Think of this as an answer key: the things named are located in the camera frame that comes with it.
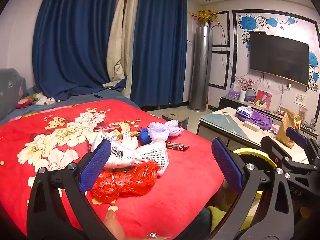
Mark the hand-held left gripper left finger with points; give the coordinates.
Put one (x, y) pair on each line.
(96, 165)

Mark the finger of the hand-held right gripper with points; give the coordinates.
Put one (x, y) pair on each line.
(272, 147)
(297, 137)

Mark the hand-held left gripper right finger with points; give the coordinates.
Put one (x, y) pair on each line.
(227, 165)

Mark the yellow rimmed black bin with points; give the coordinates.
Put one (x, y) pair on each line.
(252, 152)

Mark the red plastic bag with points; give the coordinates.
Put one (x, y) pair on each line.
(130, 182)

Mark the white printed plastic bag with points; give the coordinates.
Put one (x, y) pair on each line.
(150, 155)

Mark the blue plastic bag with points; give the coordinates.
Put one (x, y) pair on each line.
(144, 136)

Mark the person's left hand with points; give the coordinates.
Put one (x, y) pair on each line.
(113, 225)

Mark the brown paper bag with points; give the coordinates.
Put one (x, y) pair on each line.
(287, 127)

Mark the purple cloth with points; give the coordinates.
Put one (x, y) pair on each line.
(262, 120)

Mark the white power strip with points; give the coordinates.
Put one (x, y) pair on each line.
(251, 126)

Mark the red snack packet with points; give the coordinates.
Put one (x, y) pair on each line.
(107, 128)

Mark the marble top coffee table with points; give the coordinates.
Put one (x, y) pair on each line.
(220, 120)

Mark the blue white tissue pack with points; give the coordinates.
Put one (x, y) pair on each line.
(243, 111)

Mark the colourful painting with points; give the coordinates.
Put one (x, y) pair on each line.
(263, 99)

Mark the gold candy wrapper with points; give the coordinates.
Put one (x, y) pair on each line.
(135, 133)

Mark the dark snack bar wrapper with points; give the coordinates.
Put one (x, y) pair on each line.
(177, 146)

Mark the person's green clothing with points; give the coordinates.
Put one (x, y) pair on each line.
(217, 217)

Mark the round desk ornament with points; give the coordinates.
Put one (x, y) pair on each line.
(250, 97)

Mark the white vase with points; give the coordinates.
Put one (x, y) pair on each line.
(242, 96)

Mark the red floral blanket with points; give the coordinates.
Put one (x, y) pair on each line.
(175, 200)

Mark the blue bed sheet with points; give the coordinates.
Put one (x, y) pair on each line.
(75, 102)

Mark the purple box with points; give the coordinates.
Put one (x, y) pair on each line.
(233, 92)

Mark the black remote control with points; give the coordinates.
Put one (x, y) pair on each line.
(97, 96)

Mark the dark low stool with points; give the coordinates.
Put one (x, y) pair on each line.
(175, 118)

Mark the pink flower bouquet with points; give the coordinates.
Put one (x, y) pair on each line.
(245, 82)

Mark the white crumpled cloth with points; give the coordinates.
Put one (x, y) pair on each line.
(45, 101)

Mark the green plush toy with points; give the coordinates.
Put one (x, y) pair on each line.
(35, 95)

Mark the red plush toy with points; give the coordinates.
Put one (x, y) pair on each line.
(23, 103)

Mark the silver tower air conditioner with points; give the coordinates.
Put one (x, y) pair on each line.
(200, 67)

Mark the grey pillow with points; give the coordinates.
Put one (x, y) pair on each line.
(10, 92)

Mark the blue curtain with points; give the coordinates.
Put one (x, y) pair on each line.
(70, 42)
(160, 50)

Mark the beige curtain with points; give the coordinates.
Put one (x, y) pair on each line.
(122, 30)

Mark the gold red flower decoration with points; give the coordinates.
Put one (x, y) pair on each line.
(205, 15)

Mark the white wall note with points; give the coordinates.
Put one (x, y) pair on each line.
(300, 99)

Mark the white wall adapter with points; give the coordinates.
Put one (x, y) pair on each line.
(289, 85)

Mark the black wall television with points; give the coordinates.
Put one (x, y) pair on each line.
(277, 57)

